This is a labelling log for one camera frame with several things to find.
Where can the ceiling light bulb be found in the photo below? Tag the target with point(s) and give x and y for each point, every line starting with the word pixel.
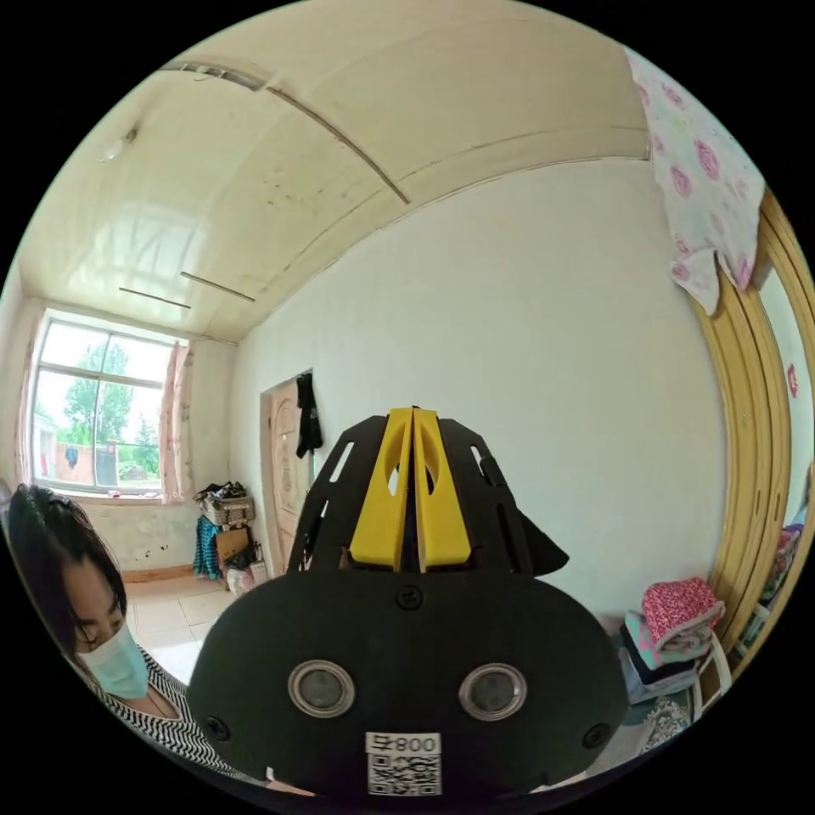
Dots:
pixel 118 145

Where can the pink curtain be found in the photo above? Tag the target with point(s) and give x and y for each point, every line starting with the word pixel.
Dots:
pixel 175 426

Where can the floral hanging cloth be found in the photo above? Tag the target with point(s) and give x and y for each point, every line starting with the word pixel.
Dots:
pixel 700 172

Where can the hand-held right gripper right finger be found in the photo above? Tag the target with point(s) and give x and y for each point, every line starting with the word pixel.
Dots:
pixel 446 516

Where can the person's body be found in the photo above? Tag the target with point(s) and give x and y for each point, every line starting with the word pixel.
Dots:
pixel 70 592

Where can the basket with clothes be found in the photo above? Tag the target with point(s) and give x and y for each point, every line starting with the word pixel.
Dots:
pixel 226 503

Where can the window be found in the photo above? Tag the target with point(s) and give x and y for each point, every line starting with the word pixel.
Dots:
pixel 95 407

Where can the wooden door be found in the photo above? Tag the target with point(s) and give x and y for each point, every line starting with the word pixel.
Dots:
pixel 286 465

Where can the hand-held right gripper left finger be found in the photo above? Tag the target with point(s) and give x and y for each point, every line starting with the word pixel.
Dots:
pixel 376 509

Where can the ceiling tube lamp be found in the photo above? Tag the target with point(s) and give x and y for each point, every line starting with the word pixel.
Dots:
pixel 216 73

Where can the bed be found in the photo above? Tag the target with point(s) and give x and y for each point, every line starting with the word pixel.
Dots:
pixel 662 716

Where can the white chair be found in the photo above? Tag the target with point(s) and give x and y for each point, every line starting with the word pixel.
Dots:
pixel 718 668

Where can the teal striped cloth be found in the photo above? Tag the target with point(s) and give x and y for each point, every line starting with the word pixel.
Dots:
pixel 205 547

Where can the black hanging garment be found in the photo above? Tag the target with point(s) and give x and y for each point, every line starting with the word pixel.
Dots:
pixel 309 420

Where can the pile of clothes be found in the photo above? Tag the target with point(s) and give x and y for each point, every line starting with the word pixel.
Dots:
pixel 675 617

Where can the brown carton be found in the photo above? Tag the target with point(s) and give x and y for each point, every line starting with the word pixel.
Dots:
pixel 230 544

